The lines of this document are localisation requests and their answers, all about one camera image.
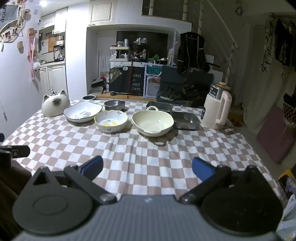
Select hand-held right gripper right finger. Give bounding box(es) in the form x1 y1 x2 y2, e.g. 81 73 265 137
179 157 263 205

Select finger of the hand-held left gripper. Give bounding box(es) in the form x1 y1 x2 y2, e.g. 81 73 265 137
0 145 31 161

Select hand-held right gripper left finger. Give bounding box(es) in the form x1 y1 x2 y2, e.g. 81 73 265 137
31 155 117 205

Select square steel tray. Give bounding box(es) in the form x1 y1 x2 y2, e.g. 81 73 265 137
171 111 201 130

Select white plate with blue rim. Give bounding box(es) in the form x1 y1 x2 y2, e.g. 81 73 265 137
63 101 103 123

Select cream bowl with handles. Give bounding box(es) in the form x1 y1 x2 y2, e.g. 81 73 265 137
132 106 174 137

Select floral bowl with yellow rim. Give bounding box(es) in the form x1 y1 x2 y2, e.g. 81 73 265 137
94 110 128 133

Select checkered tablecloth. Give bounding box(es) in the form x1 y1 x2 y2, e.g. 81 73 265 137
0 99 285 202

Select cat-shaped ceramic container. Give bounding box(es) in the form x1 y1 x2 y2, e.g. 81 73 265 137
42 90 70 117

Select beige electric kettle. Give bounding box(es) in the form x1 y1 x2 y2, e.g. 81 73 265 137
201 83 232 130

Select round steel bowl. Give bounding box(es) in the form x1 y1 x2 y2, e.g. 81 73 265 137
104 100 126 111

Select rectangular steel tray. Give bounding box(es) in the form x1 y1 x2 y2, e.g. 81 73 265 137
146 101 173 114

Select white kitchen cabinet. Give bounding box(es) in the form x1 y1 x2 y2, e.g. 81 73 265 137
38 64 68 102

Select black folded bag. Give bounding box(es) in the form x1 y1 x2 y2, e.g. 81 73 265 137
157 65 214 107

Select pink cushion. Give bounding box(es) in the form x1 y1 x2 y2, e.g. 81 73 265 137
256 104 296 164

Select black chalkboard sign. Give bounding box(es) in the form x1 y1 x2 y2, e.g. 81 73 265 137
109 61 146 96

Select pink ribbon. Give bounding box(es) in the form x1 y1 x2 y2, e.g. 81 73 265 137
28 32 38 80

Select teal sign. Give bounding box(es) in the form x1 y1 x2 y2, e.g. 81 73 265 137
146 64 163 76

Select white storage rack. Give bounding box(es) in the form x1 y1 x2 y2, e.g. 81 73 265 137
110 46 130 62

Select black jacket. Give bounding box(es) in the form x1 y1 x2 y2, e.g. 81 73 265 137
177 32 211 76

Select hanging patterned clothes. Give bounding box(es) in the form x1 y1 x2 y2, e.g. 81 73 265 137
260 14 296 78

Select white perforated frame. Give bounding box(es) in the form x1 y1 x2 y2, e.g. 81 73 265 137
143 75 162 98

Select wall photo decoration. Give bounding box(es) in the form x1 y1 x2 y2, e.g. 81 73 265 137
0 3 26 44

